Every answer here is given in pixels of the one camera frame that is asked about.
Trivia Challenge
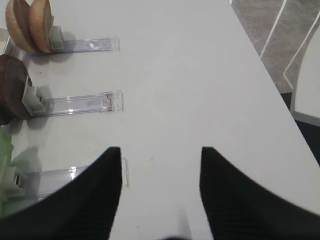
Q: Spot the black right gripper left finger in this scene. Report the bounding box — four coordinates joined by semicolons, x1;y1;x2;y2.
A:
0;147;122;240

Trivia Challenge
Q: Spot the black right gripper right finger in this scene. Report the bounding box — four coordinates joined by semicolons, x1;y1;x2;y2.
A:
199;147;320;240

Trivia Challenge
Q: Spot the clear lettuce pusher track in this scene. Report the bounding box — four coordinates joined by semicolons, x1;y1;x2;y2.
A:
0;157;131;201

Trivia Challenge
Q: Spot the green lettuce leaf right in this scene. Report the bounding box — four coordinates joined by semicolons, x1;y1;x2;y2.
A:
0;127;14;216

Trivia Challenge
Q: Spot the dark meat patty outer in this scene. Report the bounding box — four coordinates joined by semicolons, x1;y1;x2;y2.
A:
0;54;33;120

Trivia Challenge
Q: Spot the clear patty pusher track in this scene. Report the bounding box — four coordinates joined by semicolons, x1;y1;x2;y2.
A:
21;76;124;118

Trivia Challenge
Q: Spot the clear bun pusher track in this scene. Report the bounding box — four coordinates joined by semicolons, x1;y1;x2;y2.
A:
4;26;121;61

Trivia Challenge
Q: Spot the sesame bun top right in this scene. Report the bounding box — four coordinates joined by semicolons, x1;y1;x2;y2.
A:
29;0;53;54

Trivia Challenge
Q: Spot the bun half beside rail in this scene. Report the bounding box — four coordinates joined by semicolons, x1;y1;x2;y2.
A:
5;0;38;54

